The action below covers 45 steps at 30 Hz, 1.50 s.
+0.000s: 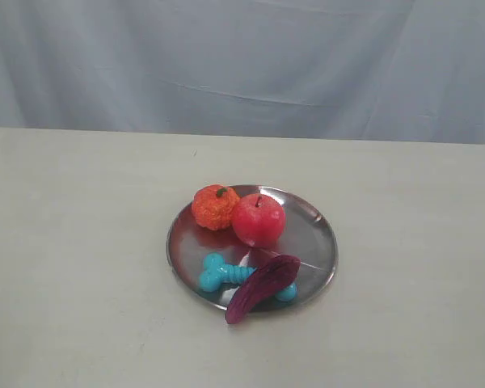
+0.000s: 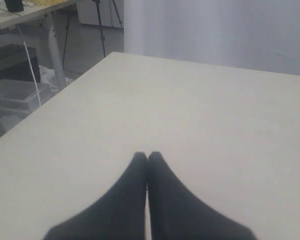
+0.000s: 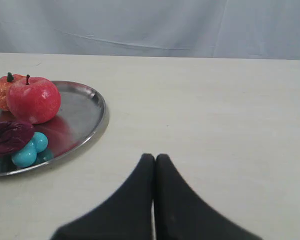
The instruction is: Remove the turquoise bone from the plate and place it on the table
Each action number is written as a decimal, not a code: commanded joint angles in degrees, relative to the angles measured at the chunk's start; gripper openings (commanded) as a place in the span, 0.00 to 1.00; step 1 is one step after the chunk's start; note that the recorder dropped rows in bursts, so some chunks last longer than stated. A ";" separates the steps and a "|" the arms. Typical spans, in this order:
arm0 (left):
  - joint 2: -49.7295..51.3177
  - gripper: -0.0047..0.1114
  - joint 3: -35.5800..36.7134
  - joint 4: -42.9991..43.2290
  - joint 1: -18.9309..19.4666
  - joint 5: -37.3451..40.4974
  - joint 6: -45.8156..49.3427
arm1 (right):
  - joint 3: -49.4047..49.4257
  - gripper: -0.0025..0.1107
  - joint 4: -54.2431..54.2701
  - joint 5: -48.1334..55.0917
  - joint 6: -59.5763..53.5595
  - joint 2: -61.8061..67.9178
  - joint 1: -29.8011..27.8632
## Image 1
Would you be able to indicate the red apple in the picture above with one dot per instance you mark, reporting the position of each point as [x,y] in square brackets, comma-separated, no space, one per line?
[258,220]

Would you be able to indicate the light blue backdrop cloth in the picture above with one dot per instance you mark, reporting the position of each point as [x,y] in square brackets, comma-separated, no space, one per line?
[361,70]

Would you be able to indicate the purple toy leaf vegetable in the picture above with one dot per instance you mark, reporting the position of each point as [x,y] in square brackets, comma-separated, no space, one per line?
[275,279]

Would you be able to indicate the turquoise toy bone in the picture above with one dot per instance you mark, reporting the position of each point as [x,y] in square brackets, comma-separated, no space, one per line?
[218,272]

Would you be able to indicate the round stainless steel plate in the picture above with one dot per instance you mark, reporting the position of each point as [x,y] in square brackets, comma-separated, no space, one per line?
[308,235]

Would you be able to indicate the small orange pumpkin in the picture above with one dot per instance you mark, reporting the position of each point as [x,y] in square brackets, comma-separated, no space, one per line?
[212,206]

